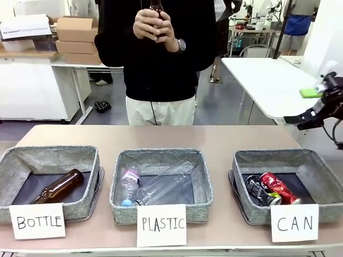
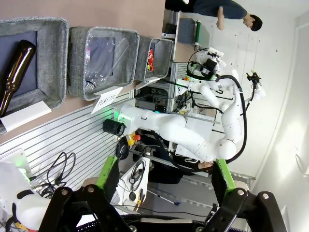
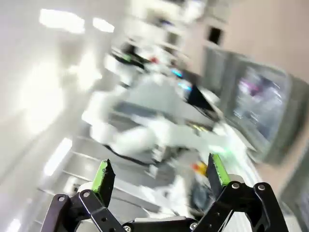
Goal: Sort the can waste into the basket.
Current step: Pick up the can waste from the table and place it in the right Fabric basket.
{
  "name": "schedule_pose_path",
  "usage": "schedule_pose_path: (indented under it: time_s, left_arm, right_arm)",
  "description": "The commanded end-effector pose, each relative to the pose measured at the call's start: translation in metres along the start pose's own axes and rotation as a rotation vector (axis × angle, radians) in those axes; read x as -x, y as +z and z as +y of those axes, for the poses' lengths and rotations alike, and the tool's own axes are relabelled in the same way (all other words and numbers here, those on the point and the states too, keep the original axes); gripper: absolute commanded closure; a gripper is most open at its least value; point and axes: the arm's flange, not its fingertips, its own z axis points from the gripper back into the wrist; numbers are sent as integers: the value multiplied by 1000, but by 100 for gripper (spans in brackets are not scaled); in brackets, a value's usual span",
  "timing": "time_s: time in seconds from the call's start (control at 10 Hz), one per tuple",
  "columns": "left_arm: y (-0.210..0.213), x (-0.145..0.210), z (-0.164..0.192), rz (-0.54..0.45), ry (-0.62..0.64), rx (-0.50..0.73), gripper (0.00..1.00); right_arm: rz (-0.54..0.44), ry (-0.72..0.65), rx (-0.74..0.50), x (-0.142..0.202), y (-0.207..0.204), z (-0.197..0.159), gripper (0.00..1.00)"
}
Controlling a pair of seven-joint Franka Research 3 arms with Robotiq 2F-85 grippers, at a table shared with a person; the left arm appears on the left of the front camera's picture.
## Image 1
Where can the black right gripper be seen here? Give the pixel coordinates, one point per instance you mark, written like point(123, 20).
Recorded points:
point(335, 93)

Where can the crushed red soda can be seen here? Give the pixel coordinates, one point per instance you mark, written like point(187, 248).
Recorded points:
point(278, 187)

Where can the crushed black can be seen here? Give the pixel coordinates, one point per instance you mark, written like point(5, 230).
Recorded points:
point(261, 191)

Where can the large clear plastic bottle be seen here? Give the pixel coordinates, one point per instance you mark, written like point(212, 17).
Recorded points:
point(163, 187)

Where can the brown glass bottle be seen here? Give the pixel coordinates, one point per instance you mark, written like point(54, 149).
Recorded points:
point(59, 187)
point(157, 5)

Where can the small blue-capped plastic bottle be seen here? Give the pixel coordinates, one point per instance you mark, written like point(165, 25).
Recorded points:
point(130, 182)

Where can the person's left forearm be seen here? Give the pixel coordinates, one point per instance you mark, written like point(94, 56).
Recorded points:
point(198, 57)

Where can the person's right forearm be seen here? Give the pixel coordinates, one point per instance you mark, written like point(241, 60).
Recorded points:
point(115, 42)

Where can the grey fabric basket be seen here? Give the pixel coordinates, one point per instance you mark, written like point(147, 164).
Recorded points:
point(257, 211)
point(120, 160)
point(16, 166)

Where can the CAN paper label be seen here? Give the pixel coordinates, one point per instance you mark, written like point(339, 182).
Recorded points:
point(294, 223)

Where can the person's left hand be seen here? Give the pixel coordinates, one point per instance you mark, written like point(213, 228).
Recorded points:
point(170, 34)

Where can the person's right hand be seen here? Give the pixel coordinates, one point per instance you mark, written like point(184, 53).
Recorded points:
point(144, 25)

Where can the large white table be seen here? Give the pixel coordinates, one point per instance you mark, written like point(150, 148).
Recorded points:
point(262, 80)

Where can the white metal chair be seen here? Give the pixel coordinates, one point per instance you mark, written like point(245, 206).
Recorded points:
point(254, 51)

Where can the black pole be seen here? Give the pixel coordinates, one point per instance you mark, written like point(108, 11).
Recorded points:
point(282, 29)

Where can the bystander in blue shirt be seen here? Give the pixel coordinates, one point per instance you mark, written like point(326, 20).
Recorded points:
point(297, 24)

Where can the cluttered background workbench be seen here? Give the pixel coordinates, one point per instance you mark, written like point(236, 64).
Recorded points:
point(254, 33)

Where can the bystander in dark clothes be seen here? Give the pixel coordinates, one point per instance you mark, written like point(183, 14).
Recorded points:
point(225, 10)

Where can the silver wristwatch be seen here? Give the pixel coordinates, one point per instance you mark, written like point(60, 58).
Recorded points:
point(182, 45)

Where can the person's beige trousers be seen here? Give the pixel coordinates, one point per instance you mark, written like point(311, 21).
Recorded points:
point(160, 111)

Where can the person in black sweater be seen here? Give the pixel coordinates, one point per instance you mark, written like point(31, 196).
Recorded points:
point(160, 75)

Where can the PLASTIC paper label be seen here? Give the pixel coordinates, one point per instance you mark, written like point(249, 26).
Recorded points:
point(161, 225)

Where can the white desk with legs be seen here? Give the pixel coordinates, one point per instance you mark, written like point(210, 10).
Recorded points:
point(80, 66)

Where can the flat closed cardboard box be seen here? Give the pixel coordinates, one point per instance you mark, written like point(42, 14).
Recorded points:
point(81, 58)
point(76, 46)

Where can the open cardboard box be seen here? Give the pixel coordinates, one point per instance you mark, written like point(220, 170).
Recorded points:
point(77, 29)

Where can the bystander in grey shirt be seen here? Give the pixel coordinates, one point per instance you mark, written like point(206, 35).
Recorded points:
point(83, 8)

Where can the dark patterned box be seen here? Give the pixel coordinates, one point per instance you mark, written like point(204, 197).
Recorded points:
point(45, 44)

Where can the wooden board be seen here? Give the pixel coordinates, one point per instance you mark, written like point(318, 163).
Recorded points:
point(26, 53)

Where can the white box with text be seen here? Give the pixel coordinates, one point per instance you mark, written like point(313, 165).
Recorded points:
point(25, 26)

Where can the BOTTLE paper label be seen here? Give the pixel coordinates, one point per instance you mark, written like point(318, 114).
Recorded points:
point(37, 221)

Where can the white foam box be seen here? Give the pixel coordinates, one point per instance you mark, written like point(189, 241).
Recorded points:
point(18, 45)

